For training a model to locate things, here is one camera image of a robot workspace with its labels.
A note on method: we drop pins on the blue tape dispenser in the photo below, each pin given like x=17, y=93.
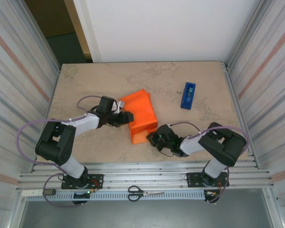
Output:
x=187, y=99

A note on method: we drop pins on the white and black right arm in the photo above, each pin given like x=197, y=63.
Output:
x=192, y=145

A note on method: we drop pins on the aluminium frame rails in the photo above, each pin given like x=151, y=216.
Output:
x=145, y=177

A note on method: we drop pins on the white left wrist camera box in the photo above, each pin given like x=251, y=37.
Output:
x=121, y=106

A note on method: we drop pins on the orange cloth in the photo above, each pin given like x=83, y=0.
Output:
x=140, y=111

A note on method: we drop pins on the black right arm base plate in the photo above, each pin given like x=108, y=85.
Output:
x=192, y=179

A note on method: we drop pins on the wooden door frame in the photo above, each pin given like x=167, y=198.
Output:
x=88, y=35

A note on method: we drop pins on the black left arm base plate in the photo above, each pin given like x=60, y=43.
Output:
x=97, y=180

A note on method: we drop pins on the corrugated translucent side panel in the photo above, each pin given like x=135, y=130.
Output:
x=16, y=83
x=268, y=71

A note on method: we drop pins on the small green circuit board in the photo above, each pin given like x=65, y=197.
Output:
x=50, y=192

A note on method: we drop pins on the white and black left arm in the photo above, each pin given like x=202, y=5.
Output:
x=85, y=122

